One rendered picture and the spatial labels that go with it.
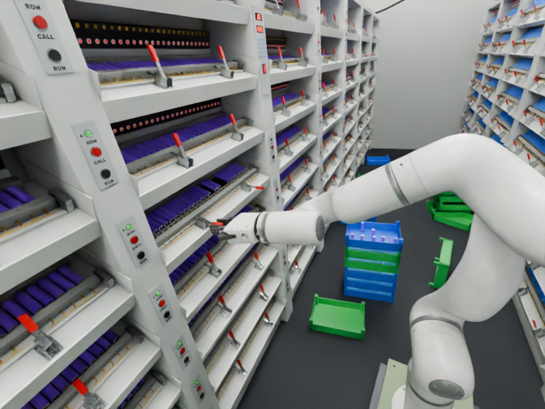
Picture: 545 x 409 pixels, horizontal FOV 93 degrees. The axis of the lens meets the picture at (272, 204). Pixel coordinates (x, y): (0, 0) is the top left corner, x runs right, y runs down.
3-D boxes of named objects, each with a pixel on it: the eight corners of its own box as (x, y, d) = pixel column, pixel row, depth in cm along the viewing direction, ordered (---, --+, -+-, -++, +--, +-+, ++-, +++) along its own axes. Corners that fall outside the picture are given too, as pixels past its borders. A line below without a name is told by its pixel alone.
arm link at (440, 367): (451, 368, 76) (464, 310, 66) (467, 444, 61) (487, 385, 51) (405, 357, 81) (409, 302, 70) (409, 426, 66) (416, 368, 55)
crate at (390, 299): (391, 280, 178) (392, 271, 174) (393, 303, 161) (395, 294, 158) (345, 273, 188) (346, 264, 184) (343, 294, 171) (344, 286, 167)
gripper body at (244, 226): (260, 250, 67) (227, 247, 73) (277, 229, 75) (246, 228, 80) (252, 225, 64) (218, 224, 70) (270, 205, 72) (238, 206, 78)
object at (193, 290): (272, 223, 125) (279, 200, 117) (185, 326, 79) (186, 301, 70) (237, 205, 130) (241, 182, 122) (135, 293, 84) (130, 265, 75)
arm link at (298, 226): (279, 207, 72) (262, 217, 64) (325, 205, 65) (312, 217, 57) (283, 235, 73) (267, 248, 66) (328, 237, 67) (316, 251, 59)
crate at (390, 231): (398, 231, 160) (400, 220, 156) (401, 251, 143) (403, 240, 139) (347, 227, 169) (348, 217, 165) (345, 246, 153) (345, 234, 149)
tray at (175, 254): (268, 185, 116) (272, 166, 111) (165, 277, 69) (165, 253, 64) (230, 168, 121) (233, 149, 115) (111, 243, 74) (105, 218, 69)
